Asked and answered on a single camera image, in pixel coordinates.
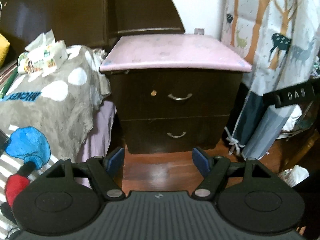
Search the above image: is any lilac bed sheet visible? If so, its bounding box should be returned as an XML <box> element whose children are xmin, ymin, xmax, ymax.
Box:
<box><xmin>75</xmin><ymin>100</ymin><xmax>118</xmax><ymax>188</ymax></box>

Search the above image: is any white tissue pack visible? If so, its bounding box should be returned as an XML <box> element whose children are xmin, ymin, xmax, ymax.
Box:
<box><xmin>17</xmin><ymin>30</ymin><xmax>68</xmax><ymax>75</ymax></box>

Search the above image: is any grey wall socket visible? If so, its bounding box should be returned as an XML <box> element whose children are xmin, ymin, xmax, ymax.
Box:
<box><xmin>194</xmin><ymin>28</ymin><xmax>204</xmax><ymax>35</ymax></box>

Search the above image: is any metal lower drawer handle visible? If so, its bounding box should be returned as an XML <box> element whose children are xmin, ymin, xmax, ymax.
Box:
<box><xmin>167</xmin><ymin>132</ymin><xmax>187</xmax><ymax>139</ymax></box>

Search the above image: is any yellow pillow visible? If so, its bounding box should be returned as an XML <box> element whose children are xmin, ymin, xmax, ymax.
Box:
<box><xmin>0</xmin><ymin>34</ymin><xmax>10</xmax><ymax>68</ymax></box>

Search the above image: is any dark wooden nightstand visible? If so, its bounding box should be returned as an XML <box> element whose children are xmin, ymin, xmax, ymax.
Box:
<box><xmin>100</xmin><ymin>34</ymin><xmax>252</xmax><ymax>154</ymax></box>

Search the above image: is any grey Mickey blanket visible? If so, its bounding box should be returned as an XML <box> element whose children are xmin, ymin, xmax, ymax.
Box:
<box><xmin>0</xmin><ymin>44</ymin><xmax>112</xmax><ymax>230</ymax></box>

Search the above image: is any metal upper drawer handle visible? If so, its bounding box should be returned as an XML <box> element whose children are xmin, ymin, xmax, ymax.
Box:
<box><xmin>166</xmin><ymin>93</ymin><xmax>194</xmax><ymax>101</ymax></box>

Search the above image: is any deer print curtain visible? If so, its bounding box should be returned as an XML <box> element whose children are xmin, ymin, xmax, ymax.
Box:
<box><xmin>221</xmin><ymin>0</ymin><xmax>319</xmax><ymax>159</ymax></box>

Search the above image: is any wooden chair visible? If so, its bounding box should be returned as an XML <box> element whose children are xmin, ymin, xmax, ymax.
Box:
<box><xmin>281</xmin><ymin>125</ymin><xmax>319</xmax><ymax>171</ymax></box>

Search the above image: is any dark wooden headboard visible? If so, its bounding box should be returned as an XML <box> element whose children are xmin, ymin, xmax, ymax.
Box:
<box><xmin>1</xmin><ymin>0</ymin><xmax>184</xmax><ymax>61</ymax></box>

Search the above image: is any metal drawer handle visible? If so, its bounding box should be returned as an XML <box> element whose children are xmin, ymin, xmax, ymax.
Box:
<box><xmin>167</xmin><ymin>132</ymin><xmax>187</xmax><ymax>139</ymax></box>
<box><xmin>166</xmin><ymin>93</ymin><xmax>194</xmax><ymax>101</ymax></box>

